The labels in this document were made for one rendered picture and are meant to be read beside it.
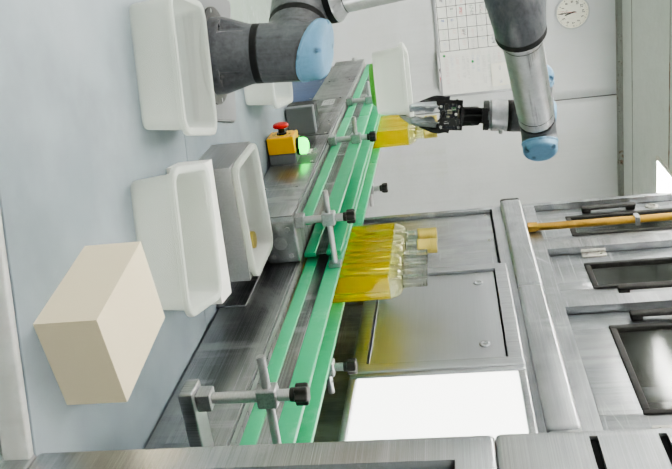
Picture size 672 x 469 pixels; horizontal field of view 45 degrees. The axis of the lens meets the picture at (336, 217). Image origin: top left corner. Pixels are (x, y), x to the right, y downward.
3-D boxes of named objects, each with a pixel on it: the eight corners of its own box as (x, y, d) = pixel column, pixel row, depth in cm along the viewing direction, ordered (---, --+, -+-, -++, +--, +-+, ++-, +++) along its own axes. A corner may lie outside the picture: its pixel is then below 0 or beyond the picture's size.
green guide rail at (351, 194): (304, 257, 173) (341, 255, 171) (303, 253, 172) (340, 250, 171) (369, 84, 334) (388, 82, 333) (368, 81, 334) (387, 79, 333)
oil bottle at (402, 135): (354, 150, 274) (438, 142, 270) (352, 134, 272) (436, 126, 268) (356, 146, 279) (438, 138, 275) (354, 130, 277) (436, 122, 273)
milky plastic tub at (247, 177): (212, 284, 151) (257, 281, 150) (188, 171, 143) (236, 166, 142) (234, 247, 167) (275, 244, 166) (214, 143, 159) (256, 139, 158)
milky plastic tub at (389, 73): (364, 45, 186) (402, 40, 184) (374, 54, 208) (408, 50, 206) (372, 121, 187) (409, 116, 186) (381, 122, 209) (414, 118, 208)
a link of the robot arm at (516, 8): (547, -5, 135) (570, 160, 174) (543, -50, 141) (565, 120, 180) (478, 8, 138) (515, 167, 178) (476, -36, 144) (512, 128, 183)
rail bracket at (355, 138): (327, 147, 221) (376, 142, 219) (323, 121, 218) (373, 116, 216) (329, 143, 224) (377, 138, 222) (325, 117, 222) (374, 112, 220)
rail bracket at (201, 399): (156, 479, 110) (318, 473, 107) (129, 373, 105) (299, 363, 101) (167, 456, 115) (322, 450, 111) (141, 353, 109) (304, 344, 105)
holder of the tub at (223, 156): (215, 309, 153) (255, 306, 152) (187, 172, 144) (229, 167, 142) (236, 271, 169) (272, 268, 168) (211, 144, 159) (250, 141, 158)
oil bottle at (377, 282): (303, 306, 170) (405, 299, 166) (299, 281, 168) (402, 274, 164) (307, 293, 175) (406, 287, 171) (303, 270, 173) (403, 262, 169)
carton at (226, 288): (188, 306, 139) (222, 303, 138) (166, 168, 134) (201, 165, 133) (199, 294, 145) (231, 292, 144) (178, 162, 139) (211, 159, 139)
